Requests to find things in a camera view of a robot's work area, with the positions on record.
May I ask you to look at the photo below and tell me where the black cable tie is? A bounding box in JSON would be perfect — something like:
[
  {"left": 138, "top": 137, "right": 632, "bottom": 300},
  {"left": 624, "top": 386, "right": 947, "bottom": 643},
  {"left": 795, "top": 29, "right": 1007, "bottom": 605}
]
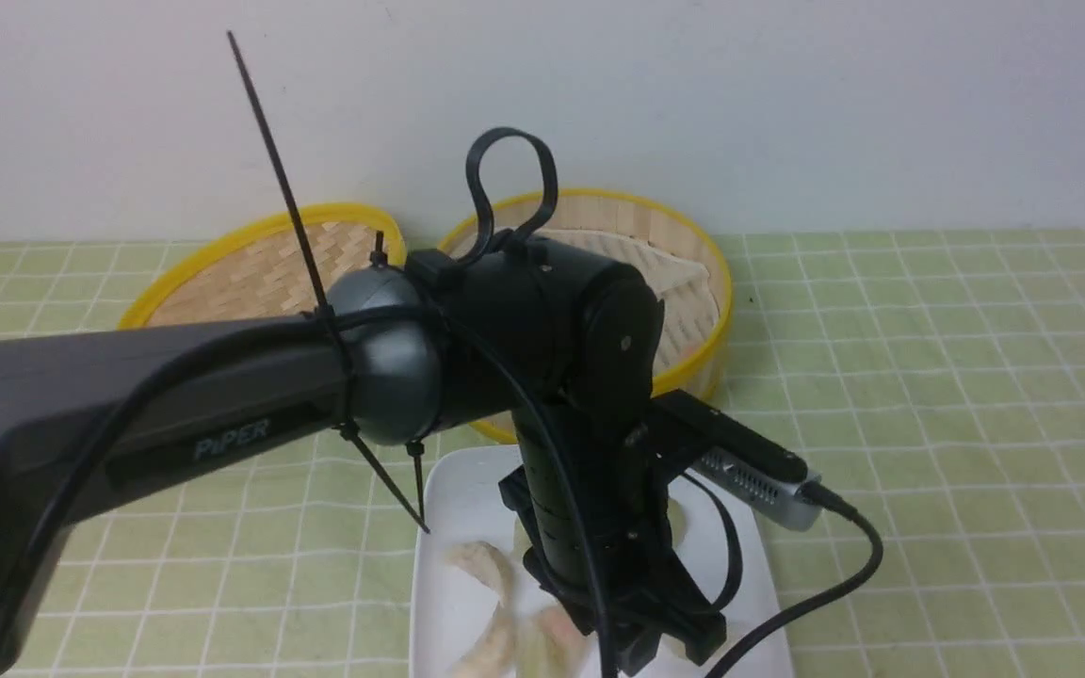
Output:
[{"left": 225, "top": 29, "right": 429, "bottom": 535}]

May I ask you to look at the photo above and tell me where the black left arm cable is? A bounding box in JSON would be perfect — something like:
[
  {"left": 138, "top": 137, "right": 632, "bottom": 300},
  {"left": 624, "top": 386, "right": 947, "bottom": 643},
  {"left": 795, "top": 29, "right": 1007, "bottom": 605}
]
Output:
[{"left": 0, "top": 127, "right": 885, "bottom": 678}]

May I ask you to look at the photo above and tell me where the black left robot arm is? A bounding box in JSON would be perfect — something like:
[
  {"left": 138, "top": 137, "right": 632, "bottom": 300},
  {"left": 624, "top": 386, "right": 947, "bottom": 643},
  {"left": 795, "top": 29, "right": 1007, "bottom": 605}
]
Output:
[{"left": 0, "top": 236, "right": 726, "bottom": 674}]

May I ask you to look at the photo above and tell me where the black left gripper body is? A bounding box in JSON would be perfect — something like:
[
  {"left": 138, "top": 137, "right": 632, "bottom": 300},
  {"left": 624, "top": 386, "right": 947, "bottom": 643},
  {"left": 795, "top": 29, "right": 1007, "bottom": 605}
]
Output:
[{"left": 500, "top": 405, "right": 726, "bottom": 677}]

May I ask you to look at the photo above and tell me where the yellow rimmed bamboo steamer lid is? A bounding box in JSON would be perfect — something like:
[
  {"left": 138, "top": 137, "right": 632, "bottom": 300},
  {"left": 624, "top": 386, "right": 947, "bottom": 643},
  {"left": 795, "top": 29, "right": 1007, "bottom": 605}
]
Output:
[{"left": 118, "top": 202, "right": 408, "bottom": 330}]

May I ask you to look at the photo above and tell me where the beige dumpling plate bottom left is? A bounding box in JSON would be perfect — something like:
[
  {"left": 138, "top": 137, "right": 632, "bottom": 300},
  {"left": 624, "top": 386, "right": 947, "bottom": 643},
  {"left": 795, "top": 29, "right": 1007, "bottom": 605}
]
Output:
[{"left": 449, "top": 604, "right": 516, "bottom": 677}]

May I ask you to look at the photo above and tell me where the beige dumpling plate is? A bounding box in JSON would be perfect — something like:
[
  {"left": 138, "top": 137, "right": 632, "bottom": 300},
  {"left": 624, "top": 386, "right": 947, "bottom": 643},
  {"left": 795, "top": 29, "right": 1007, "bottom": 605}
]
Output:
[
  {"left": 445, "top": 541, "right": 515, "bottom": 606},
  {"left": 449, "top": 604, "right": 516, "bottom": 677}
]

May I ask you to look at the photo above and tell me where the pink dumpling plate bottom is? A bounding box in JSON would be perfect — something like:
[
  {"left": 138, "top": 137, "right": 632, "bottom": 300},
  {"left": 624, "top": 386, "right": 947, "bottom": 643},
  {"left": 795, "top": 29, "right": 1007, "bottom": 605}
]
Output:
[{"left": 516, "top": 605, "right": 591, "bottom": 677}]

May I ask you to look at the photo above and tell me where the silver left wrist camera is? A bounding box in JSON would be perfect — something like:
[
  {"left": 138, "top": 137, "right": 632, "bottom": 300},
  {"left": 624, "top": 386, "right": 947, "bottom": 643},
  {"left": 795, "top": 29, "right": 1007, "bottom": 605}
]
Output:
[{"left": 651, "top": 389, "right": 824, "bottom": 532}]

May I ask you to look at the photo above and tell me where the yellow rimmed bamboo steamer basket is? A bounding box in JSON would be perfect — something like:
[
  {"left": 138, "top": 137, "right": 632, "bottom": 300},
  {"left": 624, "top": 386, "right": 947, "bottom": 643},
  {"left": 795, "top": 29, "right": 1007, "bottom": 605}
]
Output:
[{"left": 436, "top": 187, "right": 733, "bottom": 445}]

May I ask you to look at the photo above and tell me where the green dumpling plate top right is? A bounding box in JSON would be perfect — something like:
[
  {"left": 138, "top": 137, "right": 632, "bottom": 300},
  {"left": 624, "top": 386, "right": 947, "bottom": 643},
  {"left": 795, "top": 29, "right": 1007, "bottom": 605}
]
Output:
[{"left": 666, "top": 498, "right": 688, "bottom": 548}]

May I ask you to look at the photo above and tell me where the white square plate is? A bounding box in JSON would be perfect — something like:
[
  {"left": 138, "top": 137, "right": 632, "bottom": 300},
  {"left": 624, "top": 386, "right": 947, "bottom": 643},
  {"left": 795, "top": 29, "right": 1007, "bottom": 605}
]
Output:
[{"left": 409, "top": 445, "right": 780, "bottom": 677}]

